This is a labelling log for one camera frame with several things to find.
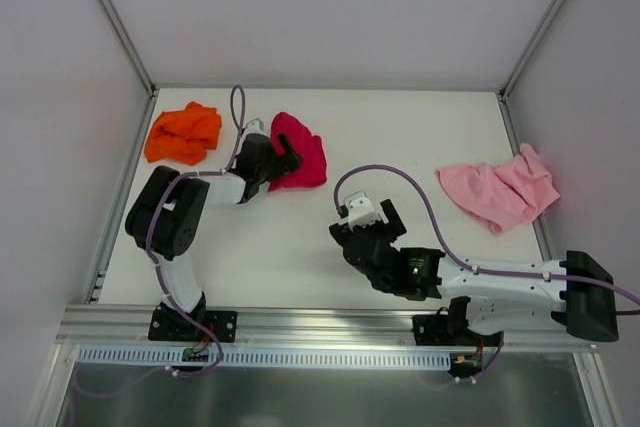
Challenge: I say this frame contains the red t shirt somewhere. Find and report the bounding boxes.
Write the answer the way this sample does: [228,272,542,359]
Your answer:
[268,112,327,192]

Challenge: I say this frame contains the pink t shirt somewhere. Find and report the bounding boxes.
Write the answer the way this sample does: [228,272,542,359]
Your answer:
[435,143,560,235]

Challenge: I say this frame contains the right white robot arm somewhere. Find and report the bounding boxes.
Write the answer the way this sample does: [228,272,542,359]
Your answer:
[329,192,619,344]

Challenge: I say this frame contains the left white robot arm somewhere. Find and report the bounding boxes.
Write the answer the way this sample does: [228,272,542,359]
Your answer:
[125,132,303,341]

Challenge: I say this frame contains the orange t shirt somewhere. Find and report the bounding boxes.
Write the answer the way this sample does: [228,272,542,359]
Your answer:
[143,101,223,166]

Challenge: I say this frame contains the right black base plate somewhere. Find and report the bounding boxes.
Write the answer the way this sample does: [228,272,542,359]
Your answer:
[412,314,501,347]

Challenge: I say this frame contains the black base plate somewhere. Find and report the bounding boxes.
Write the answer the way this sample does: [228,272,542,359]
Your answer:
[412,314,501,347]
[147,304,237,343]

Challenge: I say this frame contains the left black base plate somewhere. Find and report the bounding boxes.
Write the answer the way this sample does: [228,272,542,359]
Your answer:
[147,304,237,343]

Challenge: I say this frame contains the left aluminium frame post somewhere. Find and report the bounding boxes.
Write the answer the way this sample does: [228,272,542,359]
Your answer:
[69,0,157,96]

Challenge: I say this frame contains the aluminium frame post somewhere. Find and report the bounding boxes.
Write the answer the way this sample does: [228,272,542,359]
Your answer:
[499,0,601,98]
[69,0,157,96]

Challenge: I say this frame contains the aluminium mounting rail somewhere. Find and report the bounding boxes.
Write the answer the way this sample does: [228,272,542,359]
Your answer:
[54,304,599,352]

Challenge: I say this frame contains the white slotted cable duct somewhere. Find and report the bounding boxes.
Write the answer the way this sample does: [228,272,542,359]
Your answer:
[77,346,451,371]

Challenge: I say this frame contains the right aluminium frame post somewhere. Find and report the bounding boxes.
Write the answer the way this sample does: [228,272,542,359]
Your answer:
[499,0,601,98]

